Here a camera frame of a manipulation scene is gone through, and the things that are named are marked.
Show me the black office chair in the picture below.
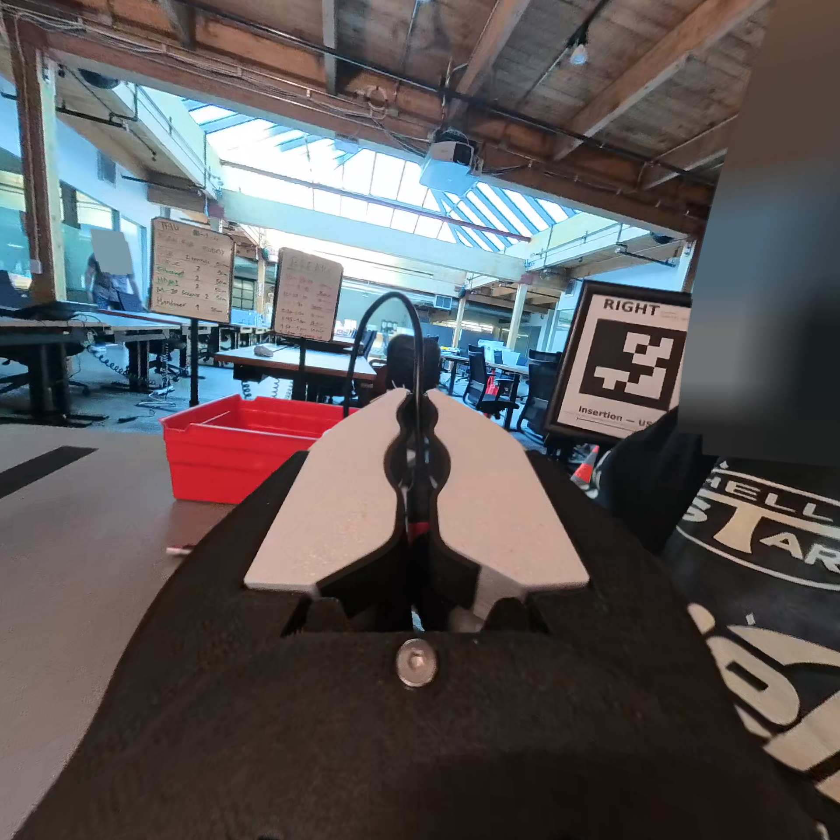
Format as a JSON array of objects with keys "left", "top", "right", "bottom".
[
  {"left": 382, "top": 335, "right": 442, "bottom": 396},
  {"left": 462, "top": 344, "right": 521, "bottom": 429}
]

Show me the long wooden desk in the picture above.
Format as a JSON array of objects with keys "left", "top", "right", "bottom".
[{"left": 215, "top": 344, "right": 380, "bottom": 403}]

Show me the black framed sign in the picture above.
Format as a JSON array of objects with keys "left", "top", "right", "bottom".
[{"left": 545, "top": 279, "right": 693, "bottom": 444}]

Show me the white ceiling projector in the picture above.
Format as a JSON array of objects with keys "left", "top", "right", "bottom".
[{"left": 419, "top": 128, "right": 485, "bottom": 198}]

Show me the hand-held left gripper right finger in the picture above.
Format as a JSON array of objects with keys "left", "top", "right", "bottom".
[{"left": 425, "top": 388, "right": 592, "bottom": 622}]

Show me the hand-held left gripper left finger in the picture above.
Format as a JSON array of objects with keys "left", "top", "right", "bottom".
[{"left": 243, "top": 387, "right": 409, "bottom": 598}]

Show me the person's right forearm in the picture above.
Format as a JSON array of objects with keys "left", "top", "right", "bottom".
[{"left": 594, "top": 407, "right": 719, "bottom": 555}]

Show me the wooden ceiling post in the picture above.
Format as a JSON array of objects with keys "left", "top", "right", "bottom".
[{"left": 16, "top": 33, "right": 68, "bottom": 304}]

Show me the red storage box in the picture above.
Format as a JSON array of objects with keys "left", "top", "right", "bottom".
[{"left": 159, "top": 394, "right": 361, "bottom": 506}]

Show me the black red-banded usb cable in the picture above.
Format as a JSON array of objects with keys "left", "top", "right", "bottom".
[{"left": 341, "top": 292, "right": 437, "bottom": 546}]

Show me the person's black printed hoodie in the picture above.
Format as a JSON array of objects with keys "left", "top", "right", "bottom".
[{"left": 663, "top": 456, "right": 840, "bottom": 834}]

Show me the wooden office desk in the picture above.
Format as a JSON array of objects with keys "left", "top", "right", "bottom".
[{"left": 0, "top": 305, "right": 183, "bottom": 422}]

